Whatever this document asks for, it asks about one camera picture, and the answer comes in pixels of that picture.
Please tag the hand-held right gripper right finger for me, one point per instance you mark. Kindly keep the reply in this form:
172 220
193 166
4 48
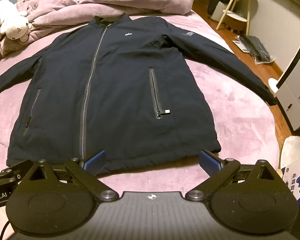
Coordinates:
210 161

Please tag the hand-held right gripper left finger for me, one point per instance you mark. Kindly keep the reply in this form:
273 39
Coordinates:
95 160

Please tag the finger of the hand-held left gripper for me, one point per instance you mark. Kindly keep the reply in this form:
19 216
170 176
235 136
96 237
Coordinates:
15 168

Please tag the dark navy zip jacket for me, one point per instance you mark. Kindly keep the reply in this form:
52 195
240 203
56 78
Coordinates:
115 80

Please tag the pink bed sheet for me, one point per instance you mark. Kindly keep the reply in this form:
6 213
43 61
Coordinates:
240 120

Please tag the blue and white printed package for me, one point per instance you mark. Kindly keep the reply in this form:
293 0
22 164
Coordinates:
298 182

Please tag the white round object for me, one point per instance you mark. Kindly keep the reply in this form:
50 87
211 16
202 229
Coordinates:
273 85

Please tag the white drawer cabinet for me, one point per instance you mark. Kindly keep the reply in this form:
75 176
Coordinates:
296 97

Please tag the black keyboard in plastic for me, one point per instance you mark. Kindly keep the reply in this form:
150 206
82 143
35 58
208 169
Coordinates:
258 48

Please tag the round wooden stool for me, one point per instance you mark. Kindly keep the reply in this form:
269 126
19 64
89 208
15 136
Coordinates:
236 22

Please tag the white plush toy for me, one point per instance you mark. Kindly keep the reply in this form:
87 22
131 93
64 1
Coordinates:
12 21

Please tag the white round basket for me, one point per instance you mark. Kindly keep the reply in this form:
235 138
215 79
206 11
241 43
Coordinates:
218 13

